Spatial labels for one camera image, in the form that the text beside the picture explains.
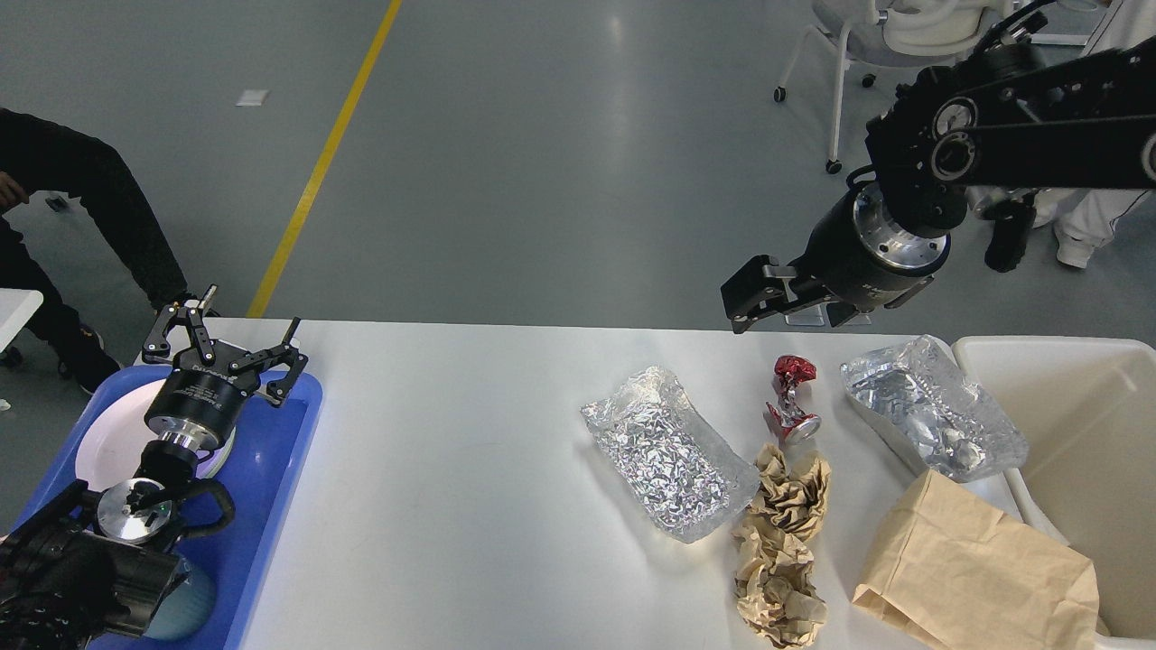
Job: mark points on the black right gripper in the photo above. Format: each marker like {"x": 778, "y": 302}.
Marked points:
{"x": 857, "y": 259}

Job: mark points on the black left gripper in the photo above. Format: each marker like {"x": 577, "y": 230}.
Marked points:
{"x": 199, "y": 402}

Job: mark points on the crushed red soda can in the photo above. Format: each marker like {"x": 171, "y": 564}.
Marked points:
{"x": 793, "y": 423}

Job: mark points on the pink plate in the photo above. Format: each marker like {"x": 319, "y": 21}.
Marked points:
{"x": 127, "y": 438}

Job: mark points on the brown paper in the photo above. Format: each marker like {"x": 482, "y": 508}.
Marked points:
{"x": 774, "y": 592}
{"x": 792, "y": 498}

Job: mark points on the silver foil bag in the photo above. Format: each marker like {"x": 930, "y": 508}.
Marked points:
{"x": 686, "y": 478}

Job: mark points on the dark green mug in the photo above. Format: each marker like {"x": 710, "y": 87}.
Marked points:
{"x": 187, "y": 607}

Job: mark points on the brown paper bag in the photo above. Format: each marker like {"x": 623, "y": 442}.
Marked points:
{"x": 951, "y": 570}

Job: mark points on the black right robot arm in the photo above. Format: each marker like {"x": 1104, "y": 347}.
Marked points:
{"x": 998, "y": 120}

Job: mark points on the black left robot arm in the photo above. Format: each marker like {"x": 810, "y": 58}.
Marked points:
{"x": 96, "y": 562}

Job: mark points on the person hand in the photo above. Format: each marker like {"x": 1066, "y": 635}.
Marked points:
{"x": 12, "y": 193}

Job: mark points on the blue plastic tray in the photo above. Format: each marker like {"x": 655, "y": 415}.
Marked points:
{"x": 261, "y": 473}

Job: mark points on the black sneaker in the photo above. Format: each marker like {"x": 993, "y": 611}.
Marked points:
{"x": 87, "y": 363}

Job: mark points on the clear plastic bag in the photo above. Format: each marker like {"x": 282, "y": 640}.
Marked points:
{"x": 929, "y": 412}

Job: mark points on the white paper scrap on floor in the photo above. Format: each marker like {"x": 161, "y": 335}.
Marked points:
{"x": 253, "y": 97}

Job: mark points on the person leg black trousers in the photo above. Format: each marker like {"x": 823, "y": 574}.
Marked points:
{"x": 40, "y": 155}

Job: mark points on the white office chair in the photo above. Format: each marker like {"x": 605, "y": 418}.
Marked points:
{"x": 891, "y": 35}

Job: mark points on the person in white trousers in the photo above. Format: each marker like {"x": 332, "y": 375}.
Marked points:
{"x": 1083, "y": 219}

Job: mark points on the white plastic bin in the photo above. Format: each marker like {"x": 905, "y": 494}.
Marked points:
{"x": 1086, "y": 407}

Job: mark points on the white stand base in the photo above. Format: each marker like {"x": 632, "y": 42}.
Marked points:
{"x": 1060, "y": 39}

